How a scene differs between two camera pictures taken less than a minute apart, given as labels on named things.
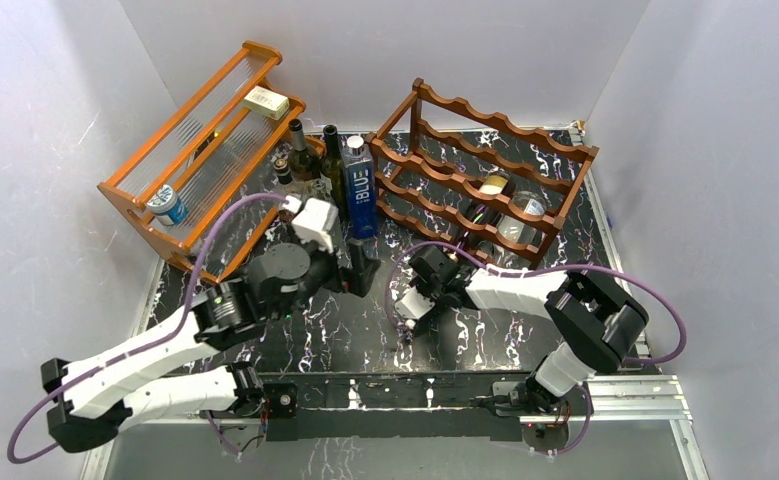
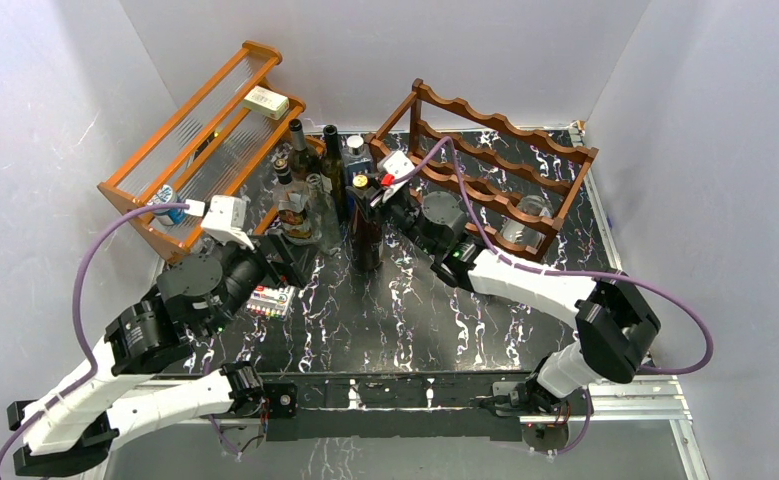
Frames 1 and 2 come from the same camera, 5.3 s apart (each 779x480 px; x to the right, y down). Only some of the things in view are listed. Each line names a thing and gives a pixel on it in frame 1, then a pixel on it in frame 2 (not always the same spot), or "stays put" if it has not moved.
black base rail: x=348 y=406 stays put
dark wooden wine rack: x=446 y=163 stays put
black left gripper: x=355 y=280 → x=297 y=264
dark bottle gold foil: x=483 y=215 → x=367 y=235
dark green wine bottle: x=335 y=171 stays put
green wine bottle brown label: x=304 y=162 stays put
